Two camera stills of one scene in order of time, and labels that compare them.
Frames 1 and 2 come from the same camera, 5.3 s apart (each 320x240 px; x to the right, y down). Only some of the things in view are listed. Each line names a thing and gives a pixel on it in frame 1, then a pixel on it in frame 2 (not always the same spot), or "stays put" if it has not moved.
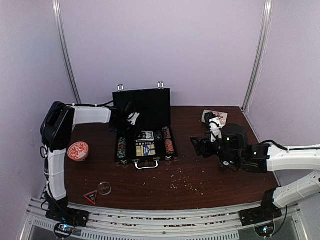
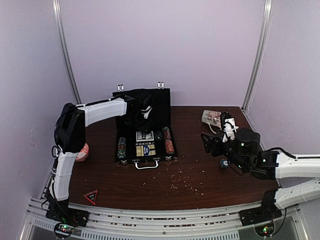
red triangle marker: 92,196 stays put
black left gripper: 121,133 → 132,125
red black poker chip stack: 169,142 stays put
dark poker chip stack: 158,136 stays put
